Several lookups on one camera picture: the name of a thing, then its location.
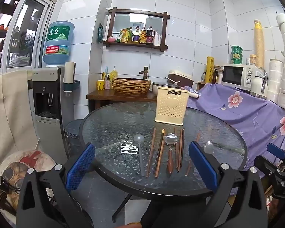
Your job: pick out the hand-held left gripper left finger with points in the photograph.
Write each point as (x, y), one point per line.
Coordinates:
(80, 166)

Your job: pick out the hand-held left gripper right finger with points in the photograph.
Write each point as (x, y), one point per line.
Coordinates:
(203, 168)

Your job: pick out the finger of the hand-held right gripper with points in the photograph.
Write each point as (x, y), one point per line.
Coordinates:
(266, 165)
(275, 150)

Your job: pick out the clear plastic spoon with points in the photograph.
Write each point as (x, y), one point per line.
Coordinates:
(139, 139)
(208, 146)

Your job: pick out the cream perforated utensil holder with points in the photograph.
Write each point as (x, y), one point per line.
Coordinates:
(171, 109)

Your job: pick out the grey trash bin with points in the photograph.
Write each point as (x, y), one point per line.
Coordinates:
(73, 135)

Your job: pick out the grey water dispenser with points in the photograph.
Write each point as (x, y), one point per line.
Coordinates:
(47, 133)

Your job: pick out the purple floral cloth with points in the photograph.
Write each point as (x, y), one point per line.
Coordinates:
(239, 116)

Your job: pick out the round painted board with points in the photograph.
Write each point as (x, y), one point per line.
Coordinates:
(19, 163)

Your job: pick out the white thermos bottle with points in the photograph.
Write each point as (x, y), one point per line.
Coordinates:
(256, 85)

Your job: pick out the dark wooden counter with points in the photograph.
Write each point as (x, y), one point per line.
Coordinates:
(104, 96)

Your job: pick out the teal cup holder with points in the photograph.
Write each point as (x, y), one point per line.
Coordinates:
(72, 86)

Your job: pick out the small wooden box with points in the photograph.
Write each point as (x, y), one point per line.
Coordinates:
(200, 86)

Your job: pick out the yellow cup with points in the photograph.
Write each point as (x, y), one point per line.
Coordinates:
(100, 85)

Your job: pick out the beige cloth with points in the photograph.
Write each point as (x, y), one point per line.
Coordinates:
(11, 114)

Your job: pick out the white microwave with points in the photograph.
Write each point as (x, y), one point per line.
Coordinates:
(232, 74)

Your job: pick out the pink pump bottle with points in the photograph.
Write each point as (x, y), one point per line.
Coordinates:
(107, 83)

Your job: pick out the white pot with lid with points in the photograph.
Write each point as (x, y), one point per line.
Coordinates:
(161, 86)

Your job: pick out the brown glass bottle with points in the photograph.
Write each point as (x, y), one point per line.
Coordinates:
(215, 77)

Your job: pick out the jar with yellow lid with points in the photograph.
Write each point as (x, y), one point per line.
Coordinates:
(252, 59)

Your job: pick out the woven pattern wash basin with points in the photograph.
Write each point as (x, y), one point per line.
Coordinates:
(130, 86)

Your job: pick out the brown white rice cooker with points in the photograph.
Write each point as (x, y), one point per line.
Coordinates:
(180, 77)

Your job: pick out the stack of paper cups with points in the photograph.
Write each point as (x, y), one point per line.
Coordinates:
(69, 72)

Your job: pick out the yellow soap pump bottle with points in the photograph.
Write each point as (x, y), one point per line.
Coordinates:
(113, 76)

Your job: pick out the blue toothbrush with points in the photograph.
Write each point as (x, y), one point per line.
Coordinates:
(106, 72)

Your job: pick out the yellow wrapped roll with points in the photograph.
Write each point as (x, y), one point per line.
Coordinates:
(210, 68)

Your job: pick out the tall beige cup stack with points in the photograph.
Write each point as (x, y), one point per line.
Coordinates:
(258, 45)

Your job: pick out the bronze faucet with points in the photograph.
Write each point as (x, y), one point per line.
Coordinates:
(145, 73)

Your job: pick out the blue water jug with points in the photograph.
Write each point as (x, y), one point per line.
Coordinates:
(58, 42)

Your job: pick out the green hanging packet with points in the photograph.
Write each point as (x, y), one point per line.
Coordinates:
(100, 34)

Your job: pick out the yellow seasoning pouch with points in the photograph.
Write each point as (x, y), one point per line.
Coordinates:
(123, 36)

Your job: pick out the white squeeze bottle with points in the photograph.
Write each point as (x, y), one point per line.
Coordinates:
(156, 39)

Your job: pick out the green oil bottle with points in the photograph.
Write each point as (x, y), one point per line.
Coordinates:
(130, 35)

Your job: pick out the purple label bottle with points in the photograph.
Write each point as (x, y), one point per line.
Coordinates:
(136, 36)

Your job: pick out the dark soy sauce bottle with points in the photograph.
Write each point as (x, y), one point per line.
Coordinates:
(150, 36)

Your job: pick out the sliding window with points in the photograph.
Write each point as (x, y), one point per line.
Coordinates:
(23, 35)

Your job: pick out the yellow label sauce bottle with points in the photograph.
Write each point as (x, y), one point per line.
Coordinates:
(143, 36)

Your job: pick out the wooden framed mirror shelf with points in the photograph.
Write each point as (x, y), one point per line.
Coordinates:
(137, 21)

